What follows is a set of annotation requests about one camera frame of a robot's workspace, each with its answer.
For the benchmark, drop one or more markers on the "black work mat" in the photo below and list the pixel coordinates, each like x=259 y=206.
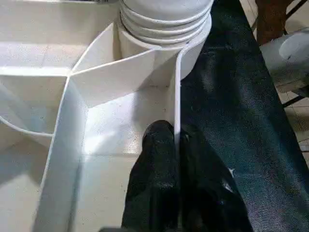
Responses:
x=231 y=121

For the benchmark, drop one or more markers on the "white plastic table top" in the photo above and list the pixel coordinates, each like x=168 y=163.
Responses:
x=58 y=121

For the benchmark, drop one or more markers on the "brown wooden post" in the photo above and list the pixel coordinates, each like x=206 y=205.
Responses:
x=273 y=19

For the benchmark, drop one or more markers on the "pale grey rounded object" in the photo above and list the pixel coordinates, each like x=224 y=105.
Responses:
x=289 y=58

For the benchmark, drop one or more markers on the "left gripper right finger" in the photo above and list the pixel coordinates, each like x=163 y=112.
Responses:
x=207 y=198

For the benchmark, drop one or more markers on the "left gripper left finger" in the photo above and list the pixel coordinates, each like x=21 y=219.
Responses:
x=154 y=183

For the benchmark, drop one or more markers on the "white plastic table leg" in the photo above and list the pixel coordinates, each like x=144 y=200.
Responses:
x=164 y=17

